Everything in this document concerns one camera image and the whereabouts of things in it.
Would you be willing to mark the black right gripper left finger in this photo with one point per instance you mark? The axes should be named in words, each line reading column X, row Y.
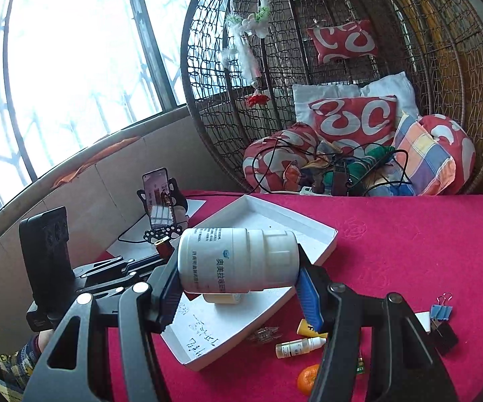
column 76, row 363

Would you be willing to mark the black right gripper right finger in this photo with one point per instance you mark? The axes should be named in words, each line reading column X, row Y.
column 404, row 365

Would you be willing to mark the white pill bottle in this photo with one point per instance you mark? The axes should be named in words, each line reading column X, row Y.
column 237, row 260

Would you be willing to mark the orange tangerine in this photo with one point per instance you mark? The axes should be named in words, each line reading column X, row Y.
column 306, row 379

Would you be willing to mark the yellow glue tube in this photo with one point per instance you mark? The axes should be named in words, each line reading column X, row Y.
column 306, row 330

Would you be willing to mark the small yellow liquid bottle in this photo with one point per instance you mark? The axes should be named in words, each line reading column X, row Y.
column 299, row 347

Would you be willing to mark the cartoon sticker badge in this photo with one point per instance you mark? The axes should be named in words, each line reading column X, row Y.
column 264, row 335

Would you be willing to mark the left hand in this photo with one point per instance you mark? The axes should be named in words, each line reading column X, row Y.
column 43, row 339

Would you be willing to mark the black binder clip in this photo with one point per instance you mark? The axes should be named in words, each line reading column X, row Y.
column 442, row 336

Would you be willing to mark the white cardboard tray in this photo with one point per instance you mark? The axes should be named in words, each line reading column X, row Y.
column 209, row 326

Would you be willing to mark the blue binder clips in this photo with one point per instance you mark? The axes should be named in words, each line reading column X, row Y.
column 441, row 310

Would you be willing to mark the black cat phone stand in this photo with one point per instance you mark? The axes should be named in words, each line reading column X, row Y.
column 179, row 205

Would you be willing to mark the smartphone showing video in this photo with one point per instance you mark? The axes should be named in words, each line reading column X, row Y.
column 157, row 197

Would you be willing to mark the red white seat cushion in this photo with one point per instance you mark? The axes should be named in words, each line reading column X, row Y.
column 273, row 163

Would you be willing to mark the plaid colourful pillow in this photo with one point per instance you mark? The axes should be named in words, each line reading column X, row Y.
column 429, row 167

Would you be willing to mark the red white square pillow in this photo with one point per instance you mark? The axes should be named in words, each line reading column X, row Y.
column 355, row 122

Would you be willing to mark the wicker hanging egg chair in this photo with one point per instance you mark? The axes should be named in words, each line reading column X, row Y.
column 438, row 44

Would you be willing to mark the white feather dreamcatcher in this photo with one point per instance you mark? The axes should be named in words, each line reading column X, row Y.
column 241, row 28

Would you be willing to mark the red white headrest cushion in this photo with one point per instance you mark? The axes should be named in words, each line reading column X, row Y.
column 346, row 41

